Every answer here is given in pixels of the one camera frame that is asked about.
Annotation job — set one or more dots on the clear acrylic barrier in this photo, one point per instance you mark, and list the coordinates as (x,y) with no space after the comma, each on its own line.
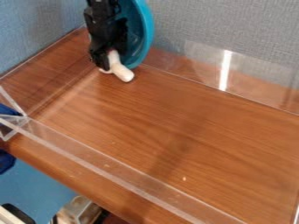
(191,145)

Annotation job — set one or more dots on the white and brown toy mushroom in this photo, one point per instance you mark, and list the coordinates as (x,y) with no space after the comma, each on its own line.
(116,68)

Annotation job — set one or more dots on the metal frame under table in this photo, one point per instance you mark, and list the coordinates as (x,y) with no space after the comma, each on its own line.
(80,211)

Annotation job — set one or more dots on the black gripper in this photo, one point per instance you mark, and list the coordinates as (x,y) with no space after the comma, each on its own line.
(107,30)

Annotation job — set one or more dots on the blue clamp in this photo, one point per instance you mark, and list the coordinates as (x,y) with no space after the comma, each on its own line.
(7,159)

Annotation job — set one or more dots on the blue plastic bowl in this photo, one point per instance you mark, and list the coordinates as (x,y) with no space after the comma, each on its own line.
(140,35)

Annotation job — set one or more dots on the black and white object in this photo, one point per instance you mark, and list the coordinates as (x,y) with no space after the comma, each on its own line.
(11,215)

